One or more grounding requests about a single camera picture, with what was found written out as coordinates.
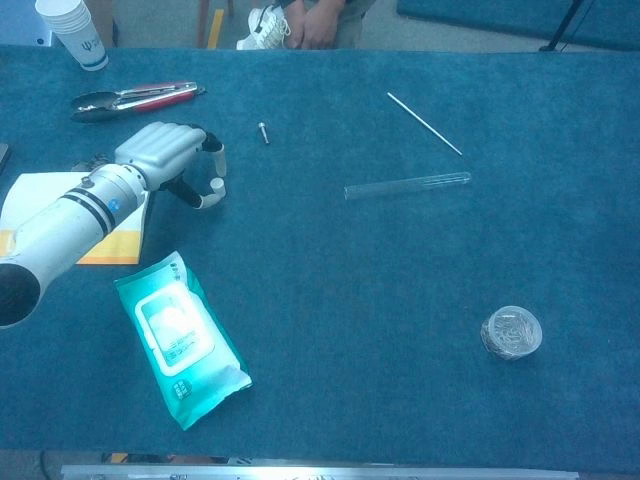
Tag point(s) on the teal wet wipes pack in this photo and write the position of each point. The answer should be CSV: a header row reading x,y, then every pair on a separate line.
x,y
180,340

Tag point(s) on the small metal bolt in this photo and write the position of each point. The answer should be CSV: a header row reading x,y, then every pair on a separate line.
x,y
263,132

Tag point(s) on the aluminium rail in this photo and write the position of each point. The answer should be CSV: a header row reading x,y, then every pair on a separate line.
x,y
300,472

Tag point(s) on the thin metal rod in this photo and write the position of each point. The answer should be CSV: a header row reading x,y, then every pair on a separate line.
x,y
425,124

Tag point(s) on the white yellow Lexicon book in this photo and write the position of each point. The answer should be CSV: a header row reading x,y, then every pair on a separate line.
x,y
120,247

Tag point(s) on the clear glass test tube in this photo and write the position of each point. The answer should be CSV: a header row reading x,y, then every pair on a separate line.
x,y
400,186

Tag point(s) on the red and steel tongs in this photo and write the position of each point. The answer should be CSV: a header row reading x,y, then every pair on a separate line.
x,y
150,100

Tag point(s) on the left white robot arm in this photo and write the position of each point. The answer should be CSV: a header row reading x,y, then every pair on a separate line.
x,y
60,230

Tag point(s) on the black tripod leg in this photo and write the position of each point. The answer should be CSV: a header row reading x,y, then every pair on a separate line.
x,y
562,27

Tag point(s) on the white sneaker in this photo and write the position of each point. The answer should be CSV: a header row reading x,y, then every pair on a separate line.
x,y
267,30

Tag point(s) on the seated person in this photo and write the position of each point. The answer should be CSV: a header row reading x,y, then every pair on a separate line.
x,y
320,25

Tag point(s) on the stack of white paper cups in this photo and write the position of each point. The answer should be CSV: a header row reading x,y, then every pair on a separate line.
x,y
82,40

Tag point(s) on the blue table cloth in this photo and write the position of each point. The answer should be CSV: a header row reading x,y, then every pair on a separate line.
x,y
350,275

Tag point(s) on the dark flat object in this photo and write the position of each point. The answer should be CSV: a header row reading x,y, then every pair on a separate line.
x,y
3,157

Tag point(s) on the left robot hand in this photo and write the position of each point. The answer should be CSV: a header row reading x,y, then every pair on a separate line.
x,y
155,150

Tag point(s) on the round clear paper clip box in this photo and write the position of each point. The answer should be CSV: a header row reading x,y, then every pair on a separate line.
x,y
512,334

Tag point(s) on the small white stopper cap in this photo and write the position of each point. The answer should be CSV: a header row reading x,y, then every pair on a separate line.
x,y
217,185

